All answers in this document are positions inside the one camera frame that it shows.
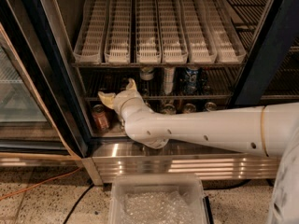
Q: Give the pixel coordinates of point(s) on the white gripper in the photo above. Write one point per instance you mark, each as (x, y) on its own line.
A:
(121, 99)

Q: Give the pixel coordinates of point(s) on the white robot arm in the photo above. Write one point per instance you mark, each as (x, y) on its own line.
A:
(270, 131)

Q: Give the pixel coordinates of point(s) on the white can middle shelf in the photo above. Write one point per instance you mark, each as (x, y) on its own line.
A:
(146, 73)

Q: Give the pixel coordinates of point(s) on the red can bottom shelf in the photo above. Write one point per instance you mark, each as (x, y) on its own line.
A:
(100, 117)

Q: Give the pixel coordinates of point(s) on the white tall can middle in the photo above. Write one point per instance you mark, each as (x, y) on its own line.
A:
(168, 80)

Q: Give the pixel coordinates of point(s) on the stainless fridge base grille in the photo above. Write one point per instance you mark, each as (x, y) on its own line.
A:
(120, 156)

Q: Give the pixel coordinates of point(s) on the blue can middle shelf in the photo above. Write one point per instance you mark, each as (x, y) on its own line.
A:
(190, 81)

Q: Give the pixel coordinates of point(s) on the blue can shelf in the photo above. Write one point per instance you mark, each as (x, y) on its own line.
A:
(190, 81)
(210, 106)

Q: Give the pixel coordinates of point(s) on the orange can bottom shelf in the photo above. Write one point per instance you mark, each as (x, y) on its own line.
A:
(188, 108)

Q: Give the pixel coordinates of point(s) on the blue can bottom shelf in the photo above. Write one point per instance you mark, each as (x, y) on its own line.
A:
(210, 106)

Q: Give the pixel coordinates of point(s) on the glass fridge door left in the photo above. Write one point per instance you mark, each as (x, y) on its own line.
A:
(27, 129)

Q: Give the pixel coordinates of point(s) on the clear plastic bin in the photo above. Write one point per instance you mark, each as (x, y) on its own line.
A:
(157, 199)

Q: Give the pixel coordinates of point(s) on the middle wire shelf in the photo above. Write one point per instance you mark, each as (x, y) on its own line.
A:
(213, 83)

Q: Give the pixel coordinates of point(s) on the dark fridge door frame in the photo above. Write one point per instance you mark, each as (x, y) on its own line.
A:
(274, 36)

